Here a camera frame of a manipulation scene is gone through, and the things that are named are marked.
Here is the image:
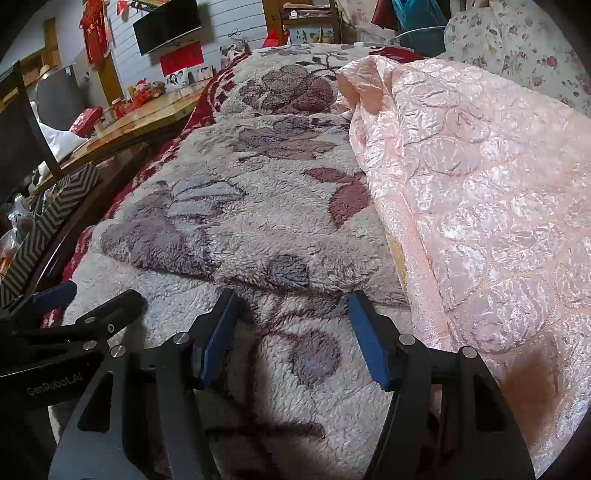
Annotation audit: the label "floral fleece blanket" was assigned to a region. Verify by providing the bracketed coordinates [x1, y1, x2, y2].
[41, 44, 416, 480]

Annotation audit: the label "red banner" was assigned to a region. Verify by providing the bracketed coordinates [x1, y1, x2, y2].
[160, 41, 204, 77]

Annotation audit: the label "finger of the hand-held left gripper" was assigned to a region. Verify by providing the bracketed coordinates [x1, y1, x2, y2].
[0, 281, 78, 324]
[9, 290, 145, 357]

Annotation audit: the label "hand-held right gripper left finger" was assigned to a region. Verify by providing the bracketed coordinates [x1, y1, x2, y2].
[48, 288, 241, 480]

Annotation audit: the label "clear plastic bag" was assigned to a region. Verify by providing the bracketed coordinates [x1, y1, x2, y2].
[0, 194, 34, 278]

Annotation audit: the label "red hanging decoration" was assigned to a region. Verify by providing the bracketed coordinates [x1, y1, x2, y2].
[79, 0, 112, 65]

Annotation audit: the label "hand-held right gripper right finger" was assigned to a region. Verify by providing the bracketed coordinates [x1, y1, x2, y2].
[348, 290, 536, 480]

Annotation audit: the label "pink quilted blanket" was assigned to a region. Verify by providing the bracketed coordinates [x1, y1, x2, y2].
[335, 58, 591, 480]

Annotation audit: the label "small wooden chair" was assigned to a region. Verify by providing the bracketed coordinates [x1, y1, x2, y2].
[262, 0, 342, 47]

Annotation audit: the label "black television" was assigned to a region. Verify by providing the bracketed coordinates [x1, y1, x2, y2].
[133, 4, 202, 57]

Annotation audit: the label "white plastic bag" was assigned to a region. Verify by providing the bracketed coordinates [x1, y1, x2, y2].
[39, 122, 88, 162]

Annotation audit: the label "red gift box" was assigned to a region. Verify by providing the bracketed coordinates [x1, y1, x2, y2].
[69, 106, 105, 137]

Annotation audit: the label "striped cardboard box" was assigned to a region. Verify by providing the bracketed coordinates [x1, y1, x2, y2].
[0, 164, 102, 310]

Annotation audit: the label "dark wooden chair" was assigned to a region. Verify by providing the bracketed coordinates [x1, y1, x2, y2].
[0, 60, 153, 305]

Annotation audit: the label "wooden table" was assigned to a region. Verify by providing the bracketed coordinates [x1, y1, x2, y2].
[34, 83, 208, 195]

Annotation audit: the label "floral fabric cover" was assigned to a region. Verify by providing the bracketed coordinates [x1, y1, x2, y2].
[443, 0, 591, 121]

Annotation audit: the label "plush toys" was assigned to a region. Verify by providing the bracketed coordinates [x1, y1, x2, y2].
[129, 78, 167, 104]

